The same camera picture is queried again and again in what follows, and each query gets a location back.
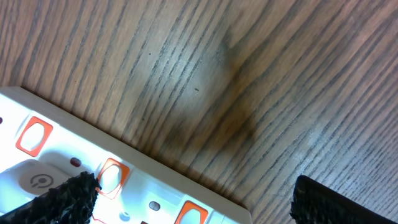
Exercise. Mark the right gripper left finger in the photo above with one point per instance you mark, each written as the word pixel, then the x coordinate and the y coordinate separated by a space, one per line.
pixel 72 202

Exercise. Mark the white power strip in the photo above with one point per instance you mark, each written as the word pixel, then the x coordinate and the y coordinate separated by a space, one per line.
pixel 134 187

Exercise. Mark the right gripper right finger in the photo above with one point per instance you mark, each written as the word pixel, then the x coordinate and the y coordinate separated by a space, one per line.
pixel 314 203

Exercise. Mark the white charger adapter plug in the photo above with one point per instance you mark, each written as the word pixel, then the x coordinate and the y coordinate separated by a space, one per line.
pixel 27 180

